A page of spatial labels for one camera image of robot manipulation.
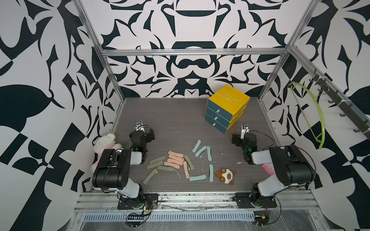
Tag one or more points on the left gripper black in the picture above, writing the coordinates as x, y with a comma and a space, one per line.
149, 135

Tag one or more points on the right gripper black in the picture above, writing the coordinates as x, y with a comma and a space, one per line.
238, 137

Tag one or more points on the teal folding knife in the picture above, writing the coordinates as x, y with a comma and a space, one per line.
211, 172
202, 149
196, 146
209, 154
197, 178

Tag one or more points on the yellow teal drawer cabinet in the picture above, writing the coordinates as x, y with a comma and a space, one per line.
225, 108

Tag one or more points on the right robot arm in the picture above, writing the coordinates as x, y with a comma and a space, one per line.
291, 168

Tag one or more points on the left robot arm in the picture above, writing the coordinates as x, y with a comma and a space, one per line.
111, 170

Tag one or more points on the olive folding knife middle left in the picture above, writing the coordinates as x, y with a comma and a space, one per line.
155, 165

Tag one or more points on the olive folding knife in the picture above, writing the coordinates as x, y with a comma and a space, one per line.
189, 162
155, 165
165, 168
157, 159

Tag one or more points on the olive folding knife upper left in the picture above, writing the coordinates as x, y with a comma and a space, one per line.
157, 159

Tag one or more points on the white teddy bear pink shirt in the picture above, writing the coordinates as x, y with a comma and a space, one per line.
104, 142

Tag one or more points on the pink alarm clock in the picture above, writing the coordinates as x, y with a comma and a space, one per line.
269, 168

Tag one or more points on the olive folding knife centre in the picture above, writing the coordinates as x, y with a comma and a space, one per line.
165, 168

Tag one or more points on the brown white plush toy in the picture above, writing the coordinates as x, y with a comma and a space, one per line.
226, 176

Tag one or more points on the olive folding knife lowest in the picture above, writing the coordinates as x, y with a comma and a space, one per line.
150, 175

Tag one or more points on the pink folding knife top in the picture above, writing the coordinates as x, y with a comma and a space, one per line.
176, 154

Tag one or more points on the olive folding knife right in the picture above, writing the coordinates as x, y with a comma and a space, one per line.
189, 162

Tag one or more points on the pink folding knife upright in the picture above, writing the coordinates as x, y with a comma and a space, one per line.
185, 166

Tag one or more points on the green hanging hoop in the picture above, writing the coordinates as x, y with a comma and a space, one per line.
310, 109

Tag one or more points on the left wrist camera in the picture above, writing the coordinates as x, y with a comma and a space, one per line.
139, 126

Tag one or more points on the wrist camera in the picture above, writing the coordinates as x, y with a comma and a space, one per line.
139, 126
244, 129

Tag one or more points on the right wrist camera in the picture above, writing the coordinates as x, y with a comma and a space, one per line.
244, 129

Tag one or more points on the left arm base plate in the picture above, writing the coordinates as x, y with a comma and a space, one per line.
145, 201

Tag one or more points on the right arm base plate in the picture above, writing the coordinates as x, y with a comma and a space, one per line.
248, 200

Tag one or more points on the aluminium frame rail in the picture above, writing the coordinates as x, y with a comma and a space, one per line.
199, 51

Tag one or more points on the black wall hook rack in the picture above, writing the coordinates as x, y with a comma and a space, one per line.
347, 106

